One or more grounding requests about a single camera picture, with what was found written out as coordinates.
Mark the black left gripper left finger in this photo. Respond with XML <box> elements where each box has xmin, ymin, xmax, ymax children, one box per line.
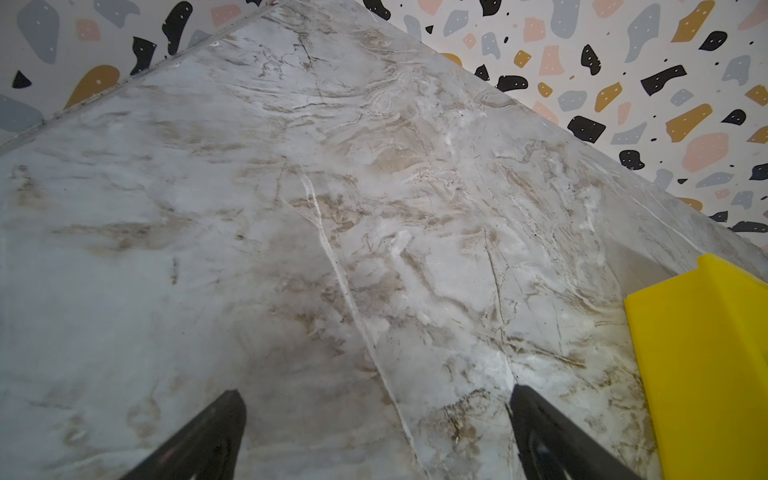
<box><xmin>122</xmin><ymin>390</ymin><xmax>247</xmax><ymax>480</ymax></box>

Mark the yellow plastic bin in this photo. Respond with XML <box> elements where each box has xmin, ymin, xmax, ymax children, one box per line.
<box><xmin>625</xmin><ymin>254</ymin><xmax>767</xmax><ymax>479</ymax></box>

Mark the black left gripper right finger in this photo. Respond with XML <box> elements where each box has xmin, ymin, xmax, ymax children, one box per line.
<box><xmin>508</xmin><ymin>384</ymin><xmax>638</xmax><ymax>480</ymax></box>

